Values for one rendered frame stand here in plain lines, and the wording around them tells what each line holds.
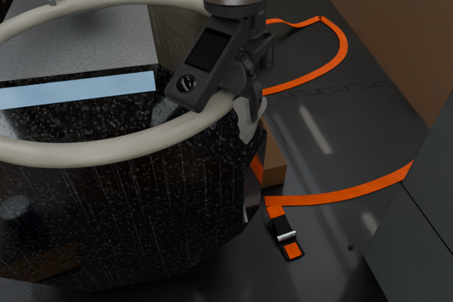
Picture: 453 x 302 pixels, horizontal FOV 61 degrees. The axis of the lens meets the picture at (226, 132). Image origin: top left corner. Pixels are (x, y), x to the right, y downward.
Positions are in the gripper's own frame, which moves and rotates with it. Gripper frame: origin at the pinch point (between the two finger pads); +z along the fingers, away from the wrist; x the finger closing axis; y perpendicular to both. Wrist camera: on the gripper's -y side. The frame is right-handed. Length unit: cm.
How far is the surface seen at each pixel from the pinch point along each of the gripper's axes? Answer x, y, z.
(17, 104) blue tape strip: 39.6, -9.7, 4.7
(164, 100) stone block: 20.1, 8.3, 7.7
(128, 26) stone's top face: 37.3, 17.8, 0.4
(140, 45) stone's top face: 30.0, 13.7, 0.9
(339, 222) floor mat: -12, 57, 82
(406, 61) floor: -5, 176, 78
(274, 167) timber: 17, 57, 69
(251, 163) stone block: 6.9, 20.8, 29.3
